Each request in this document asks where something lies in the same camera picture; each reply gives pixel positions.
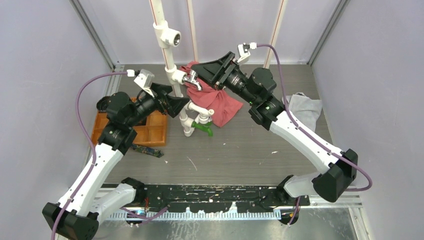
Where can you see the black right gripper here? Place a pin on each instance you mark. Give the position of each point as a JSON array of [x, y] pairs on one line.
[[214, 72]]

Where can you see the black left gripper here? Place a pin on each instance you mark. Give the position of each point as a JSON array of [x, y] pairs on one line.
[[173, 104]]

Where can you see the chrome water faucet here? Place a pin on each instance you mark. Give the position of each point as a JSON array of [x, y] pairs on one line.
[[191, 79]]

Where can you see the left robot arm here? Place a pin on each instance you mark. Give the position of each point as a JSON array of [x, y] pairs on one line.
[[77, 215]]

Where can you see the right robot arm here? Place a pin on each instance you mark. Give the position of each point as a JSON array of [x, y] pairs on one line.
[[334, 167]]

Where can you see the orange compartment tray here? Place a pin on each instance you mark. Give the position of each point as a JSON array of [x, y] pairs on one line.
[[150, 131]]

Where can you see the red cloth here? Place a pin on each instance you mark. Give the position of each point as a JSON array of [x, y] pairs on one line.
[[224, 106]]

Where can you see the green plastic faucet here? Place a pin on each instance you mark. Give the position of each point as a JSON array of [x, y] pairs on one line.
[[203, 127]]

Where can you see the unrolled dark patterned necktie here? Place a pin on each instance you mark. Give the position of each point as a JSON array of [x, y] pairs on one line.
[[147, 150]]

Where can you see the grey cloth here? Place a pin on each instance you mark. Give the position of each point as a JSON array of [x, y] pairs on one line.
[[304, 109]]

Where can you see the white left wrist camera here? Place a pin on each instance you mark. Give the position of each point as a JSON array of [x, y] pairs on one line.
[[143, 78]]

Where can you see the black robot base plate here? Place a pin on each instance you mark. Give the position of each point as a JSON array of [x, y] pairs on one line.
[[212, 198]]

